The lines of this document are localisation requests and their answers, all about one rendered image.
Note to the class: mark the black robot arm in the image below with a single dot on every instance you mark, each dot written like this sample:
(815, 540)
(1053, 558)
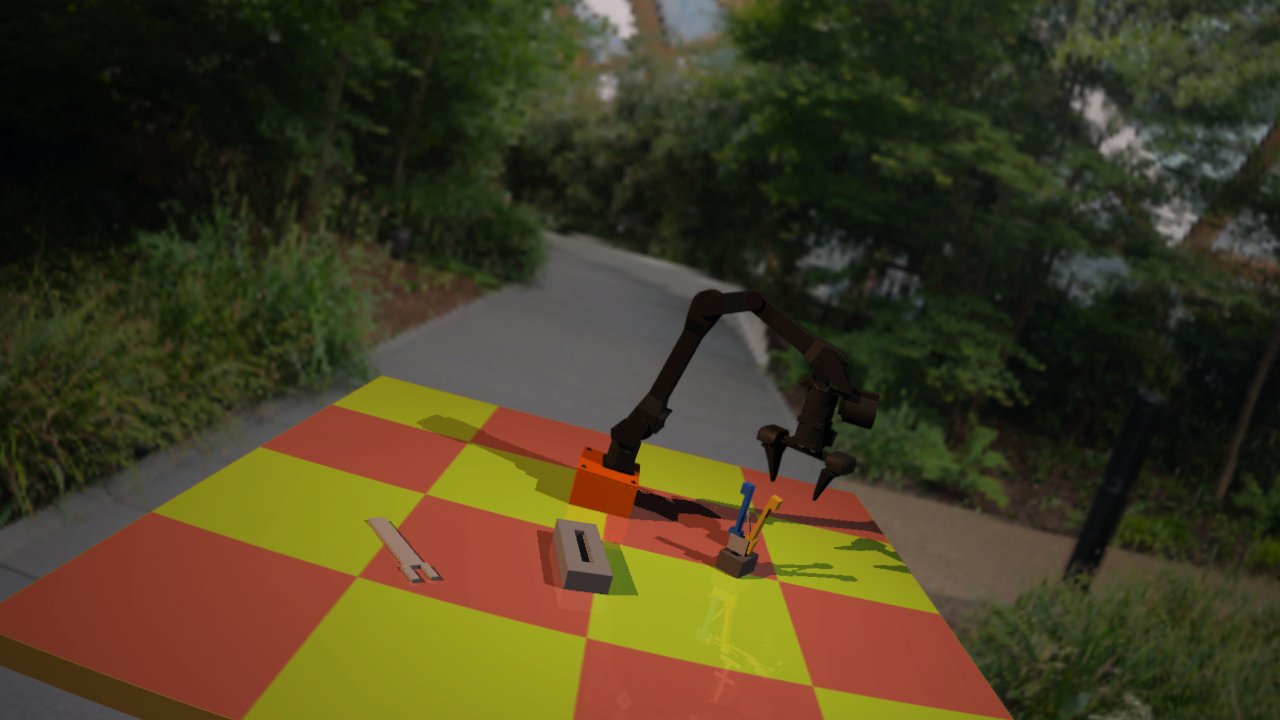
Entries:
(857, 406)

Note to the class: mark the tan two-pronged fork-shaped bar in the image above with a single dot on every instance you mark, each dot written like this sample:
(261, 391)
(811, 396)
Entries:
(401, 550)

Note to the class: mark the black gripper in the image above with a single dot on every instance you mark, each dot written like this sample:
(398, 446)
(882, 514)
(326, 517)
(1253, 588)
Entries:
(811, 433)

